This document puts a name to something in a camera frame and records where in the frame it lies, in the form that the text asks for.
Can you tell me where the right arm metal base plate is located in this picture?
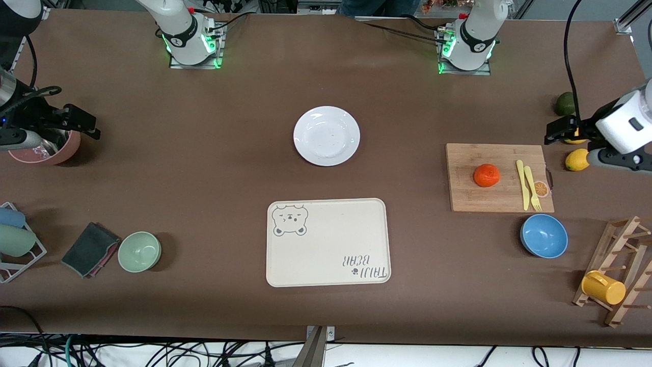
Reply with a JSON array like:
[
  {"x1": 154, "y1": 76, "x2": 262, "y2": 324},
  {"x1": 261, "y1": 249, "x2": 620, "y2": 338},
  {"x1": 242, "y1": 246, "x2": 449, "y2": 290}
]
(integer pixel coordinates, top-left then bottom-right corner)
[{"x1": 170, "y1": 23, "x2": 225, "y2": 69}]

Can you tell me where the wooden mug rack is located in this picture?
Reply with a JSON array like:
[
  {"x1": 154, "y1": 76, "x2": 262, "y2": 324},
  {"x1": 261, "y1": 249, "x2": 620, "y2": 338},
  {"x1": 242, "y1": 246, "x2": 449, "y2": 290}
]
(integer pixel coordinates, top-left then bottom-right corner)
[{"x1": 572, "y1": 216, "x2": 652, "y2": 328}]

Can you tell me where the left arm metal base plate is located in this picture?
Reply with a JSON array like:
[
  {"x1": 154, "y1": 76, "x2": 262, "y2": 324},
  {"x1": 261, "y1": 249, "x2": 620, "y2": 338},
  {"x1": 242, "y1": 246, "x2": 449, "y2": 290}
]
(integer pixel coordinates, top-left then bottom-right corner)
[{"x1": 438, "y1": 28, "x2": 491, "y2": 76}]

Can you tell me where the white round plate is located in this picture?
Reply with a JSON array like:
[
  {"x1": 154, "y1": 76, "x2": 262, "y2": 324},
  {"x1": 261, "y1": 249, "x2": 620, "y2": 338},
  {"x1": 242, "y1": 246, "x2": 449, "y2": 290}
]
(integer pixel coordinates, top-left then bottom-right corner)
[{"x1": 293, "y1": 106, "x2": 361, "y2": 167}]

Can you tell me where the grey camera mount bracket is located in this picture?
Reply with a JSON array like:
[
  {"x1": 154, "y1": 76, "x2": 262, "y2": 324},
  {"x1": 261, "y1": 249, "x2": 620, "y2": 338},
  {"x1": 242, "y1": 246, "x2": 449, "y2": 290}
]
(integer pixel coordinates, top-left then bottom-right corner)
[{"x1": 303, "y1": 325, "x2": 337, "y2": 367}]

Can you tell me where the white wire rack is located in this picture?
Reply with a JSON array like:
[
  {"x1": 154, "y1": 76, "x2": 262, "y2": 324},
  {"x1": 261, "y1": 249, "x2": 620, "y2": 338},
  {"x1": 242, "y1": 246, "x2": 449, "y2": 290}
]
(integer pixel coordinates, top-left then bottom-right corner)
[{"x1": 0, "y1": 202, "x2": 47, "y2": 284}]

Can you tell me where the yellow plastic knife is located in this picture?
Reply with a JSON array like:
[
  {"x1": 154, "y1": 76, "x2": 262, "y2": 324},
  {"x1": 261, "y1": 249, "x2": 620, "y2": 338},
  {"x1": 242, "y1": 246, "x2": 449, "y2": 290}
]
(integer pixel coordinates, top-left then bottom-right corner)
[{"x1": 516, "y1": 160, "x2": 531, "y2": 211}]

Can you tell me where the dark green avocado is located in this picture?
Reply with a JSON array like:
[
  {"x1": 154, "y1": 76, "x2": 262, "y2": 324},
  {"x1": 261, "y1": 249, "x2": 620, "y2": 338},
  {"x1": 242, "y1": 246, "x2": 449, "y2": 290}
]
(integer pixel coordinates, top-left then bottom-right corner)
[{"x1": 555, "y1": 92, "x2": 577, "y2": 117}]

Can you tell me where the black base power cable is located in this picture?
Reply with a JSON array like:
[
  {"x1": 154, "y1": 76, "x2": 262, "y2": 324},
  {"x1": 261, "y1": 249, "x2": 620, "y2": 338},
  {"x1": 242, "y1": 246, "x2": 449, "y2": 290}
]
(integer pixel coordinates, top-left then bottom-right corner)
[
  {"x1": 205, "y1": 11, "x2": 251, "y2": 32},
  {"x1": 364, "y1": 14, "x2": 449, "y2": 44}
]

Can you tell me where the pale green cup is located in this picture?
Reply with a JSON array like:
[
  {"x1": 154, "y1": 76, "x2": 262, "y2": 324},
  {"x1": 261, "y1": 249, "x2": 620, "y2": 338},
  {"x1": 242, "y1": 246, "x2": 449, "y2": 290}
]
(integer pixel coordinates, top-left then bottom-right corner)
[{"x1": 0, "y1": 224, "x2": 37, "y2": 257}]

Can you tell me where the pink bowl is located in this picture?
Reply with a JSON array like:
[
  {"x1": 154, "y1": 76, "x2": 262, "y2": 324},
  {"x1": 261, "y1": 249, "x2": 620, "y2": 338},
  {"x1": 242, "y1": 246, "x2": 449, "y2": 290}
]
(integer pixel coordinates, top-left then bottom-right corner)
[{"x1": 8, "y1": 128, "x2": 81, "y2": 166}]

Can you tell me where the cream tray with bear print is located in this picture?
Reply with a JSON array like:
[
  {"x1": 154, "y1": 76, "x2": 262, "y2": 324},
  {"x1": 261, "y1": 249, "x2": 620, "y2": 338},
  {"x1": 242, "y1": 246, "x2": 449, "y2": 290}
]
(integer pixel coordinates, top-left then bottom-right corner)
[{"x1": 266, "y1": 198, "x2": 392, "y2": 288}]

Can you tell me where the yellow lemon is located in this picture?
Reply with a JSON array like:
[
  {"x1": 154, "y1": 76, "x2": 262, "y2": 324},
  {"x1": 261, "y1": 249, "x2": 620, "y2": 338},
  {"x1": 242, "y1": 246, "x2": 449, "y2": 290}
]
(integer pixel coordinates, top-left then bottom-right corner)
[{"x1": 565, "y1": 148, "x2": 590, "y2": 172}]

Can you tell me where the orange fruit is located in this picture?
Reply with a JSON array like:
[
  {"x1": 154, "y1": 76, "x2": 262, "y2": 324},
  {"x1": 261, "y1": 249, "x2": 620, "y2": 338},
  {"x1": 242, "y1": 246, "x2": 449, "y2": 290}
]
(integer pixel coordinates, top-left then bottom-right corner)
[{"x1": 473, "y1": 164, "x2": 501, "y2": 188}]

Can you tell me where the aluminium frame rail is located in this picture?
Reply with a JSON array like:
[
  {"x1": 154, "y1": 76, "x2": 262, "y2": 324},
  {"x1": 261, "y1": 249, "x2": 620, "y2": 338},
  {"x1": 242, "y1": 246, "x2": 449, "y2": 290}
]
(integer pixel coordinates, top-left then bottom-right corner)
[{"x1": 614, "y1": 0, "x2": 652, "y2": 35}]

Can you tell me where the yellow mug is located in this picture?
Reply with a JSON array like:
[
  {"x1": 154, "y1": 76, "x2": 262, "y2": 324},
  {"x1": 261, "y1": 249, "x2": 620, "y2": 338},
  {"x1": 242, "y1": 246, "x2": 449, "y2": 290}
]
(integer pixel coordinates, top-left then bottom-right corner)
[{"x1": 581, "y1": 270, "x2": 627, "y2": 305}]

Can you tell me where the pale blue cup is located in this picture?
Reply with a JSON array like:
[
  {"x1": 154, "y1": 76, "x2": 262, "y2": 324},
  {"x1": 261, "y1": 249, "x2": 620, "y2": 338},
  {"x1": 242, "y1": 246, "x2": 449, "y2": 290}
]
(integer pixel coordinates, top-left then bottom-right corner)
[{"x1": 0, "y1": 206, "x2": 26, "y2": 228}]

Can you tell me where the metal scoop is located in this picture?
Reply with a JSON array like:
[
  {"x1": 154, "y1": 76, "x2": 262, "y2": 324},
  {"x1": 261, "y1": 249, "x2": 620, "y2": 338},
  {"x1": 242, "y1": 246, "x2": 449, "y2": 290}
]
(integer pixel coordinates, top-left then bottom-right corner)
[{"x1": 33, "y1": 127, "x2": 70, "y2": 156}]

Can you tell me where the dark folded cloth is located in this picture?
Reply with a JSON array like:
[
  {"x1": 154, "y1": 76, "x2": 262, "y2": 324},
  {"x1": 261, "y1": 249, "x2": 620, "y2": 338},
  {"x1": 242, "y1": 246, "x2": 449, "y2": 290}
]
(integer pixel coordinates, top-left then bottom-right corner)
[{"x1": 61, "y1": 222, "x2": 122, "y2": 279}]

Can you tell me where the blue bowl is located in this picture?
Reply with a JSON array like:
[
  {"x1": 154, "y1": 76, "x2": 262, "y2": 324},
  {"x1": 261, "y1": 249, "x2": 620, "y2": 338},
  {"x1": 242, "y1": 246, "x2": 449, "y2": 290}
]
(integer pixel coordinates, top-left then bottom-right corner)
[{"x1": 520, "y1": 214, "x2": 568, "y2": 259}]

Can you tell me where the wooden cutting board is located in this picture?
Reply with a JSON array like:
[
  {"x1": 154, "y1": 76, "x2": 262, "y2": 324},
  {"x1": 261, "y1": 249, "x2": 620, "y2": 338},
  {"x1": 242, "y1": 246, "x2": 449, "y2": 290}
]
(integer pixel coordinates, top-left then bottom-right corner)
[{"x1": 446, "y1": 143, "x2": 555, "y2": 213}]

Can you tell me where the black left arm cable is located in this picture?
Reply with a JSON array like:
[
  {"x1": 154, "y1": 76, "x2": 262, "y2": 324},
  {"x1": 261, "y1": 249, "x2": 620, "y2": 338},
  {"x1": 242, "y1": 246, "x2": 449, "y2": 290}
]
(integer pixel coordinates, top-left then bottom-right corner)
[{"x1": 563, "y1": 0, "x2": 586, "y2": 123}]

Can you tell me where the pale green bowl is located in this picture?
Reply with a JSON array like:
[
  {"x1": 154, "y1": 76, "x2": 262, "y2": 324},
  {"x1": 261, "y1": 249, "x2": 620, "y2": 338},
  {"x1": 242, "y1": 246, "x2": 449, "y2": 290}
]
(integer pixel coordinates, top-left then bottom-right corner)
[{"x1": 118, "y1": 231, "x2": 162, "y2": 273}]

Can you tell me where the yellow plastic fork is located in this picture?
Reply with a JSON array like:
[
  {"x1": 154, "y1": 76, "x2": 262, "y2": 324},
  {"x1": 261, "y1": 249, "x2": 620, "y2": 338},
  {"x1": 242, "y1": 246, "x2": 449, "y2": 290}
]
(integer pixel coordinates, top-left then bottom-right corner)
[{"x1": 524, "y1": 166, "x2": 542, "y2": 212}]

